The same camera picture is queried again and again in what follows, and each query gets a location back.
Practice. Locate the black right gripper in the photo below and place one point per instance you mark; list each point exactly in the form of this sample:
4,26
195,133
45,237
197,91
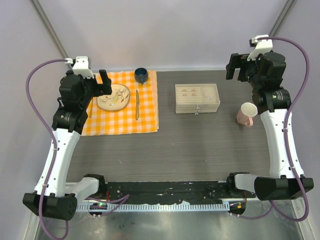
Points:
240,66

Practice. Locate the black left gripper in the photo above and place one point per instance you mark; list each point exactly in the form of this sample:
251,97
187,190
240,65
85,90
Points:
97,85

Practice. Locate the beige jewelry drawer tray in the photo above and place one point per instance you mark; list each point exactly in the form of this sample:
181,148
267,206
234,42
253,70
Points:
196,94

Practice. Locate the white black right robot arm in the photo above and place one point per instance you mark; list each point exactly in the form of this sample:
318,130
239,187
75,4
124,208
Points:
286,178

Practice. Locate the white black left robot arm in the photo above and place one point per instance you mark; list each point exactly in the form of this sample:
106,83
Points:
51,198

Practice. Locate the beige jewelry box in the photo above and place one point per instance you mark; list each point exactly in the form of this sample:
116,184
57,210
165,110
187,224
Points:
196,108

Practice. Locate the bird pattern ceramic plate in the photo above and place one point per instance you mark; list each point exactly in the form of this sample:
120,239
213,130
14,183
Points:
117,100

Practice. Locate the gold fork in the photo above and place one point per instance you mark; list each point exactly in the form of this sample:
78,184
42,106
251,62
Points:
90,111

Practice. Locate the gold knife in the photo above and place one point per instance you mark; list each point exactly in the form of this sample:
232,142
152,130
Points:
137,104

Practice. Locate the dark blue ceramic mug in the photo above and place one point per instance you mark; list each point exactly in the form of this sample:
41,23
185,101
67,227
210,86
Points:
141,75

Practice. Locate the yellow white checkered cloth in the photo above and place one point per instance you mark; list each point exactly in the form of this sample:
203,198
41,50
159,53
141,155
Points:
124,121

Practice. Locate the pink ceramic mug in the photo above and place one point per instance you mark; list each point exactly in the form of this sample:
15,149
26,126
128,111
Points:
246,114

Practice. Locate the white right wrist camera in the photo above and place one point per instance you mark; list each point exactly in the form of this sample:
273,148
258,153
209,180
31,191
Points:
262,44

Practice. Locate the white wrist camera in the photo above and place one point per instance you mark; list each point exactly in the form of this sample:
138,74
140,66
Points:
81,65
262,44

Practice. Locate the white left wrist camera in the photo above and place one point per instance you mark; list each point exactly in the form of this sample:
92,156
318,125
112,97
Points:
81,65

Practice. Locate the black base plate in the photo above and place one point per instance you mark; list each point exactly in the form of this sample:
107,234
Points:
173,192

